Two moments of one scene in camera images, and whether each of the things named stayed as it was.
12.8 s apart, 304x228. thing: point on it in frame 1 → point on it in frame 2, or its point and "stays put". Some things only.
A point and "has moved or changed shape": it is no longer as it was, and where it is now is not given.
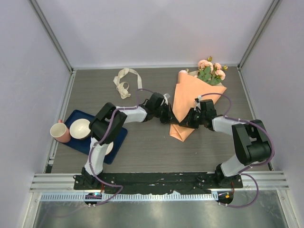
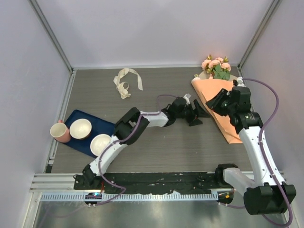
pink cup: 59,131 stays put
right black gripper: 188,122 → 214,103
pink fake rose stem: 214,80 → 221,73
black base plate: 142,183 stays put
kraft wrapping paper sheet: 187,93 has moved or changed shape
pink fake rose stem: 205,68 has moved or changed shape
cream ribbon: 122,88 stays put
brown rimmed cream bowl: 79,128 stays put
